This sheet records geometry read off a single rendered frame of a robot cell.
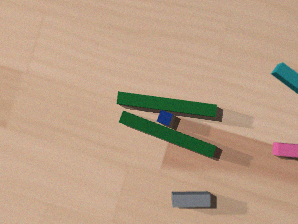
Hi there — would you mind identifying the grey rectangular block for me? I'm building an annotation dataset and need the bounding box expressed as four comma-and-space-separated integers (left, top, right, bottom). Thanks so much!
172, 191, 210, 207

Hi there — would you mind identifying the small blue cube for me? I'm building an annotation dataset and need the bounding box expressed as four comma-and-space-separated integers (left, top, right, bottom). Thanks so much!
157, 110, 173, 126

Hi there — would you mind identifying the pink rod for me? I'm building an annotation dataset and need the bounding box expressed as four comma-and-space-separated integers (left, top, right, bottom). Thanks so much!
272, 142, 298, 157

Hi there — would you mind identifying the green rod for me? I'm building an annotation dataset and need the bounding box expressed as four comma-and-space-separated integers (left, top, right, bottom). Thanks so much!
119, 111, 216, 158
116, 91, 217, 117

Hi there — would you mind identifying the turquoise rod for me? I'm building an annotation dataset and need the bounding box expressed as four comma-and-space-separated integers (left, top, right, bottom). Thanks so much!
271, 62, 298, 94

